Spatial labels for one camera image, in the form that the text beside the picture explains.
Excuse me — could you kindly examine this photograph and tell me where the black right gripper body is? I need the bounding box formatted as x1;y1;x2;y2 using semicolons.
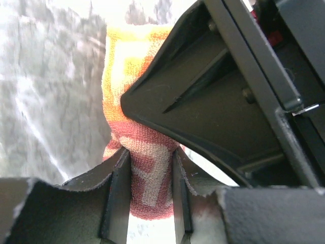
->
205;1;322;188

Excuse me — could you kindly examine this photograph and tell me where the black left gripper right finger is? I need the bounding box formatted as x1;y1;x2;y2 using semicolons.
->
172;149;324;243

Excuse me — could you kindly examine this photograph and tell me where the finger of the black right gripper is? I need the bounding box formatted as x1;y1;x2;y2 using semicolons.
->
119;0;285;188

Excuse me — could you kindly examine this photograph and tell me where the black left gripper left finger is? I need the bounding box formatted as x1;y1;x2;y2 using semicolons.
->
1;148;131;243

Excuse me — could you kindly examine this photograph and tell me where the striped rabbit print towel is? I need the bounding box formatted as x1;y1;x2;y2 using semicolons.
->
102;24;179;220

